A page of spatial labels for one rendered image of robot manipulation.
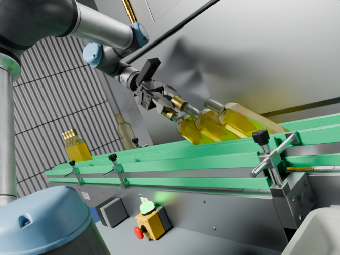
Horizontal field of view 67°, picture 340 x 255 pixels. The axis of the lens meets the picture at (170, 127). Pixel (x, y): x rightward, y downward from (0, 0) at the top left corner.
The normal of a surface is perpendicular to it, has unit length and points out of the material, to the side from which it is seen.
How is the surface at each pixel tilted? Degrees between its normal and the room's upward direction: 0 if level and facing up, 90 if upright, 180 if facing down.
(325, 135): 90
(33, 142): 90
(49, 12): 119
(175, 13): 90
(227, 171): 90
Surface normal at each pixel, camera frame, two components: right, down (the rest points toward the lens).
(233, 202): -0.70, 0.36
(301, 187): 0.61, -0.15
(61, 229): 0.70, -0.34
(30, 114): 0.40, -0.05
